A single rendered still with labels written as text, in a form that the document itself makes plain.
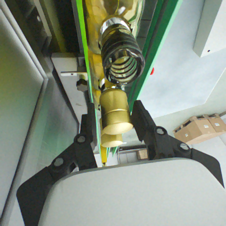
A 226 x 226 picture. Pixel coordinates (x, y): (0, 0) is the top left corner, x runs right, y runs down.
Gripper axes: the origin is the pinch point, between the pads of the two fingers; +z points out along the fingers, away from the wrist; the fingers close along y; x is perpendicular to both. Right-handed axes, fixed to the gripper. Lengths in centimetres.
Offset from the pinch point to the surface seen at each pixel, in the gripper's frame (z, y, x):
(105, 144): 0.4, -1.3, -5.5
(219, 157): 87, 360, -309
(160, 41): 18.3, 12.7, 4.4
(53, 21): 39.9, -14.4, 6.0
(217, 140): 124, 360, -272
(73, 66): 29.3, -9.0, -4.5
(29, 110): 6.3, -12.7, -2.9
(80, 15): 17.2, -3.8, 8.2
